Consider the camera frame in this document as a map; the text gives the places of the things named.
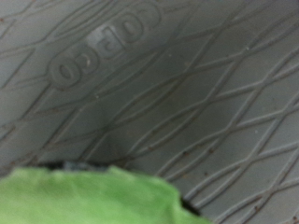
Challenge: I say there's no white two-tier turntable shelf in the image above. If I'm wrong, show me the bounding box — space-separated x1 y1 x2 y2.
0 0 299 224

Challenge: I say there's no green-topped coffee pod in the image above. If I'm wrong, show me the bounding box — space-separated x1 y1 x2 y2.
0 165 213 224

